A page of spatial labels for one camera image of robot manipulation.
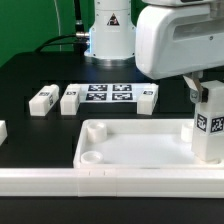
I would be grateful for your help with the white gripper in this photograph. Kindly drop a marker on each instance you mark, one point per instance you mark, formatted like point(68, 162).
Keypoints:
point(175, 38)

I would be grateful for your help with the white desk top panel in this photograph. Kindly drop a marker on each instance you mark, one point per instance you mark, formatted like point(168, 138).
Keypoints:
point(138, 144)

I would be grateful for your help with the fiducial marker sheet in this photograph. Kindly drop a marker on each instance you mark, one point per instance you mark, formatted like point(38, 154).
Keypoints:
point(110, 93)

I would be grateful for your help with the long white front barrier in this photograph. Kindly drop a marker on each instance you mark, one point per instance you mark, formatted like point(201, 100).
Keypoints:
point(193, 183)

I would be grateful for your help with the white block left edge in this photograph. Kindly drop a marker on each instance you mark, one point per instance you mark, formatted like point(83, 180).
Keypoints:
point(3, 131)

